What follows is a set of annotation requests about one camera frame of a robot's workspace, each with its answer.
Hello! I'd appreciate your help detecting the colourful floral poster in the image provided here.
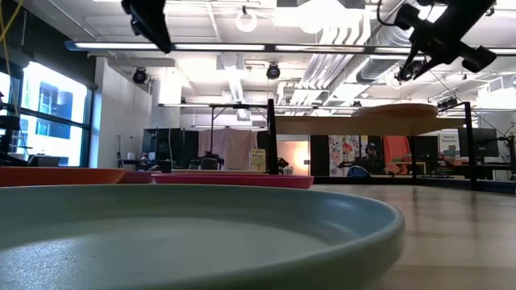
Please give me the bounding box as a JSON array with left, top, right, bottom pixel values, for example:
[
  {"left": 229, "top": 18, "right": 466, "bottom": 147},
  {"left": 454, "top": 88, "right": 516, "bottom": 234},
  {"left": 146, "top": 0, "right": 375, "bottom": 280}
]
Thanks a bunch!
[{"left": 328, "top": 135, "right": 361, "bottom": 177}]

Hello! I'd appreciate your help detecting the black cabinet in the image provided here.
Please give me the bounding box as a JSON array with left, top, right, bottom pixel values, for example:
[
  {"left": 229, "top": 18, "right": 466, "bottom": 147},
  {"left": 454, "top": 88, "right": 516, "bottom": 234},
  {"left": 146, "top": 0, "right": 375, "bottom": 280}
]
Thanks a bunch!
[{"left": 143, "top": 127, "right": 199, "bottom": 172}]

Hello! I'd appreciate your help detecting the beige curtain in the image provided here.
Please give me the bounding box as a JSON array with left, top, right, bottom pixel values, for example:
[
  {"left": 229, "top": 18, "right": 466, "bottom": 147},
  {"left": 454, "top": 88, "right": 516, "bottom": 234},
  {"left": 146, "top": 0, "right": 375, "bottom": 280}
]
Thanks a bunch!
[{"left": 197, "top": 127, "right": 259, "bottom": 171}]

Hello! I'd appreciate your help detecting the orange panel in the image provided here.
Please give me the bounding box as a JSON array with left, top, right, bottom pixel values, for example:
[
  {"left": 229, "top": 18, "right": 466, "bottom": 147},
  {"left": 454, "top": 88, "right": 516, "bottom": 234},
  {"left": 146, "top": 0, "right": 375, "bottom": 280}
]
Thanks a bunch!
[{"left": 382, "top": 135, "right": 412, "bottom": 175}]

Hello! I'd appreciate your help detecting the purple plate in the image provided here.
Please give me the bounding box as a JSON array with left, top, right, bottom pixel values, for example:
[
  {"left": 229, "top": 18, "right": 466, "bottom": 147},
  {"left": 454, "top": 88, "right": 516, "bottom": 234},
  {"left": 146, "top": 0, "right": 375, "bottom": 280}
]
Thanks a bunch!
[{"left": 116, "top": 171, "right": 162, "bottom": 184}]

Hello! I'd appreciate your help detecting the yellow cable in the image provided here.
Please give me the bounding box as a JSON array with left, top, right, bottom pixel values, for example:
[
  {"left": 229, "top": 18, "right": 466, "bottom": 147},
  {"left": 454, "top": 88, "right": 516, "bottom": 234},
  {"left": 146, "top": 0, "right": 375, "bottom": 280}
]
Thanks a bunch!
[{"left": 0, "top": 0, "right": 25, "bottom": 116}]

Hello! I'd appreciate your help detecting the person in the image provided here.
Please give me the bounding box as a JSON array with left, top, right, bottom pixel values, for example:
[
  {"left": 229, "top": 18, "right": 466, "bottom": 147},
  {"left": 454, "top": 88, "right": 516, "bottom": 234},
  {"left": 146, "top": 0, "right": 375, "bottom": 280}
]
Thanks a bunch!
[{"left": 354, "top": 141, "right": 386, "bottom": 175}]

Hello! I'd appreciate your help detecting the black computer monitor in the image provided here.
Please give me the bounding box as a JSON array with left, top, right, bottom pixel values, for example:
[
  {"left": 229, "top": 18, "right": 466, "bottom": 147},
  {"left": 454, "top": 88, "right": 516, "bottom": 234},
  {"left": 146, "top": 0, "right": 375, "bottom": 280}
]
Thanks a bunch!
[{"left": 457, "top": 127, "right": 500, "bottom": 159}]

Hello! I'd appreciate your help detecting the blue round object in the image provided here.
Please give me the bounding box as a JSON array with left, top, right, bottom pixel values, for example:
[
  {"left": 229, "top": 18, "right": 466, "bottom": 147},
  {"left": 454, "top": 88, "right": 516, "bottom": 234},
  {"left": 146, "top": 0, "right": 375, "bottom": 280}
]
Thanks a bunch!
[{"left": 347, "top": 165, "right": 371, "bottom": 178}]

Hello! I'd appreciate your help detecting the white ring fixture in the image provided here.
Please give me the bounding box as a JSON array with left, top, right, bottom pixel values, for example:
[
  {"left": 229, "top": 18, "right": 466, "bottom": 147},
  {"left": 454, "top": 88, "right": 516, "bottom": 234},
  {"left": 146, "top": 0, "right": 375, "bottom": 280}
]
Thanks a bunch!
[{"left": 235, "top": 6, "right": 259, "bottom": 33}]

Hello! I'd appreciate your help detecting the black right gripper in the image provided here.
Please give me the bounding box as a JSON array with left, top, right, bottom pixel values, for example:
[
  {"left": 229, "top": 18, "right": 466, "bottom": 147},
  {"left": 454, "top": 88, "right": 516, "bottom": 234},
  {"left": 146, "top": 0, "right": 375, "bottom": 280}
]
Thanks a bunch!
[{"left": 396, "top": 3, "right": 498, "bottom": 81}]

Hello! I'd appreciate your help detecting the orange plate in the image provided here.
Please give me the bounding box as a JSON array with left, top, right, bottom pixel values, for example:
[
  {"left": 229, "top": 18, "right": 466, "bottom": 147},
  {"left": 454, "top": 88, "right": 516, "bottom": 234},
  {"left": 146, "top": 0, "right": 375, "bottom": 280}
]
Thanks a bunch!
[{"left": 0, "top": 167, "right": 127, "bottom": 188}]

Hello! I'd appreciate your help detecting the peach beige plate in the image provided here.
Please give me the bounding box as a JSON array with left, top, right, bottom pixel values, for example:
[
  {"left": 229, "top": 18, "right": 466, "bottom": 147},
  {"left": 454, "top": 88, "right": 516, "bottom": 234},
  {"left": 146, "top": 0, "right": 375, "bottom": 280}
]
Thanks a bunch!
[{"left": 351, "top": 103, "right": 439, "bottom": 114}]

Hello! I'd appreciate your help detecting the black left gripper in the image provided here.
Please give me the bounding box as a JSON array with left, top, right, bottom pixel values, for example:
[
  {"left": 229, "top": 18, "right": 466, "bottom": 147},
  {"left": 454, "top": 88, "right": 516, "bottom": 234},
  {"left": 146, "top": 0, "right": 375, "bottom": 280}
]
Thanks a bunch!
[{"left": 120, "top": 0, "right": 175, "bottom": 55}]

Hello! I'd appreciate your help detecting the overhead light bar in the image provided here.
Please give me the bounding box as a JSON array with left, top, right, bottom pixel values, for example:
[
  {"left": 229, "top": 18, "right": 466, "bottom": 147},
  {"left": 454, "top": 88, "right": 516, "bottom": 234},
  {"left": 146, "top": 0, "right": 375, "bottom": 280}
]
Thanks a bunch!
[{"left": 64, "top": 39, "right": 516, "bottom": 56}]

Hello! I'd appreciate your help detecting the black gantry frame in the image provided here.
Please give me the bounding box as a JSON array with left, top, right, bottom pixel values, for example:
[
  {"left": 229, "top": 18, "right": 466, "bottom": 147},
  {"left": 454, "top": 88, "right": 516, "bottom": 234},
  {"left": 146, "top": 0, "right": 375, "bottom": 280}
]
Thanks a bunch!
[{"left": 158, "top": 102, "right": 270, "bottom": 175}]

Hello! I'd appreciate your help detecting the teal plate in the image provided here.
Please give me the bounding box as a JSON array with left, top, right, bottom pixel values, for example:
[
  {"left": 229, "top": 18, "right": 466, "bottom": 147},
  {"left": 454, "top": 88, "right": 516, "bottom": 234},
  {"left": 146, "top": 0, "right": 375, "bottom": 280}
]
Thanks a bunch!
[{"left": 0, "top": 184, "right": 406, "bottom": 290}]

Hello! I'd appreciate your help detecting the yellow sign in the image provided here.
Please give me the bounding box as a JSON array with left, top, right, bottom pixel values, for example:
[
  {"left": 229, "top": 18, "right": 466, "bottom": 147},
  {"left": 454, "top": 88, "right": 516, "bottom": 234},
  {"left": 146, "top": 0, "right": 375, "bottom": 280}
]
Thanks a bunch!
[{"left": 250, "top": 148, "right": 267, "bottom": 172}]

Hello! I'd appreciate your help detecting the black aluminium table frame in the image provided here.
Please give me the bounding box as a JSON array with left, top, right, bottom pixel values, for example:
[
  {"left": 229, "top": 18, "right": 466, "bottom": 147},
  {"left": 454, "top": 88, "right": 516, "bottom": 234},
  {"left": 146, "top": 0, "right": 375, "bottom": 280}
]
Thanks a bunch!
[{"left": 314, "top": 175, "right": 516, "bottom": 195}]

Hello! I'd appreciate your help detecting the large window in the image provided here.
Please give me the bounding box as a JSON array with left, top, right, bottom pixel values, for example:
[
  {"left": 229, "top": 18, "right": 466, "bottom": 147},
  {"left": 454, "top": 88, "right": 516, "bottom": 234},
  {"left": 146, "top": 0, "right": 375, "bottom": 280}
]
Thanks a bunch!
[{"left": 0, "top": 60, "right": 96, "bottom": 168}]

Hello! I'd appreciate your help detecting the wooden shelf with black legs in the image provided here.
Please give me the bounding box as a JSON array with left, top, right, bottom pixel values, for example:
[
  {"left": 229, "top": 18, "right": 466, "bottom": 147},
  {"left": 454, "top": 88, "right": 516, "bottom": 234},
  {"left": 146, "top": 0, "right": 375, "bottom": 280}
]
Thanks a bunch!
[{"left": 265, "top": 98, "right": 476, "bottom": 191}]

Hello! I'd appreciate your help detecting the pink plate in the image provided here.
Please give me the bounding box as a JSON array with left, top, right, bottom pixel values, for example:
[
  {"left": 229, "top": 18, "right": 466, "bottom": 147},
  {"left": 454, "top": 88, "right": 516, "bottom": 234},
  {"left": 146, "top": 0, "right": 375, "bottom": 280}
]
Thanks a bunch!
[{"left": 152, "top": 173, "right": 314, "bottom": 190}]

